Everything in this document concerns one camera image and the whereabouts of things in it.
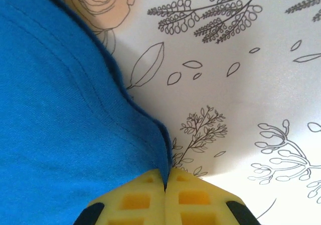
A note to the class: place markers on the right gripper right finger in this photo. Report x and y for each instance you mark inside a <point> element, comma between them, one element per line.
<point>198,202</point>

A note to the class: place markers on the blue t-shirt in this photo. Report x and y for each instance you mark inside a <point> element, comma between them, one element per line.
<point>62,109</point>

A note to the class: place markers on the floral tablecloth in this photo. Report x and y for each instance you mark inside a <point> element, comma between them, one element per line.
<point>238,97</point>

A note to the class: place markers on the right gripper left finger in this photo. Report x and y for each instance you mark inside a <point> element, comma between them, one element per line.
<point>130,202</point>

